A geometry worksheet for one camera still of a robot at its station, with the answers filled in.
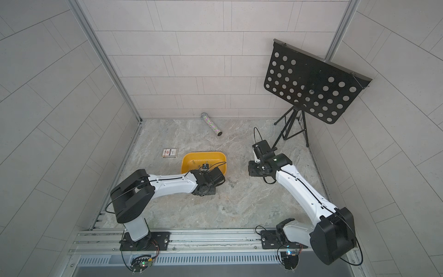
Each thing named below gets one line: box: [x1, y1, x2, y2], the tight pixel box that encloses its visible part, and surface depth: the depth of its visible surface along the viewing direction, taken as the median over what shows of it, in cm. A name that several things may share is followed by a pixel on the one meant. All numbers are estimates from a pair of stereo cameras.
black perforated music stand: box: [263, 39, 373, 150], surface depth 74 cm
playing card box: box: [161, 147, 179, 159], surface depth 99 cm
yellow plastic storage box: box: [181, 151, 228, 177], surface depth 96 cm
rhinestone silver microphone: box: [200, 111, 223, 137], surface depth 117 cm
